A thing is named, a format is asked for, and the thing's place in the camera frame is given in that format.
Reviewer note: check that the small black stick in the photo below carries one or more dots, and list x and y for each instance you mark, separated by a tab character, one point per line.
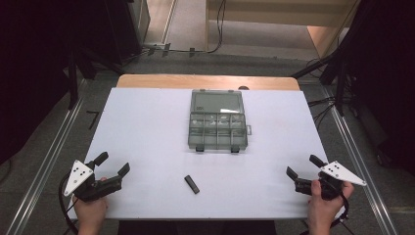
192	184

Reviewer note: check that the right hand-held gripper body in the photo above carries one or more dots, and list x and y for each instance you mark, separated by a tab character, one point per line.
339	173

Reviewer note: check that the white table cover board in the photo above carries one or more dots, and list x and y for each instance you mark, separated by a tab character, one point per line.
147	137

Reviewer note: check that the clear plastic compartment box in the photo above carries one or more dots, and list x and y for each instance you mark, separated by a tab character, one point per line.
217	130

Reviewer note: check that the black hex key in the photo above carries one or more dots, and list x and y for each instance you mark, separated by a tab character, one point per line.
93	118

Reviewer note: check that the light wooden cabinet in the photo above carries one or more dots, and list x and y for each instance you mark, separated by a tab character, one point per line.
277	13

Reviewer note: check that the wooden table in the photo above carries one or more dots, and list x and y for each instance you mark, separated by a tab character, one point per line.
195	81

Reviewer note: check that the person's left hand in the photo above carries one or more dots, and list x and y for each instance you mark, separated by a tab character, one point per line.
91	213

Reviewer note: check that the person's right hand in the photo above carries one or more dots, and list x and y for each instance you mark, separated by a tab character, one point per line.
324	213

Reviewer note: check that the aluminium floor rail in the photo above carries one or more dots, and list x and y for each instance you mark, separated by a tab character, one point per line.
45	166
362	166

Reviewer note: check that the black metal stand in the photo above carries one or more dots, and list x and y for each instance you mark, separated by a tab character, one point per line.
332	71
76	75

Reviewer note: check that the person's dark trousers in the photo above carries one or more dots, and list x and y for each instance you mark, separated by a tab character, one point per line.
195	227

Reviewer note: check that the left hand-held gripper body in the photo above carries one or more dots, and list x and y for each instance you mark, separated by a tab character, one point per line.
81	178

